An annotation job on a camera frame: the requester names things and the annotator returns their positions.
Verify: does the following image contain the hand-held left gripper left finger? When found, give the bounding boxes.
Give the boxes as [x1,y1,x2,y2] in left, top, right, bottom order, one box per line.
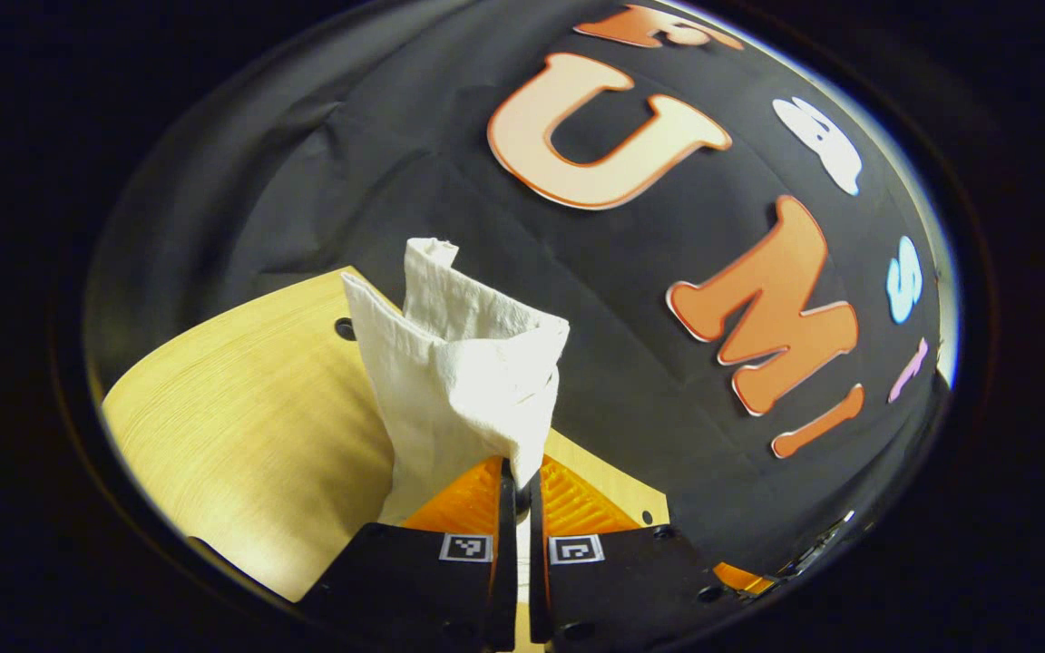
[300,456,520,650]

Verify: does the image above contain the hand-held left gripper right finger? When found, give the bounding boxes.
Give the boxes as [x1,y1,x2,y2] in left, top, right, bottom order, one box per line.
[529,453,751,650]

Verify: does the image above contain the dark grey side curtain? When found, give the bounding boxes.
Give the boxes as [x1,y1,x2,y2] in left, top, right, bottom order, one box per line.
[83,7,451,386]

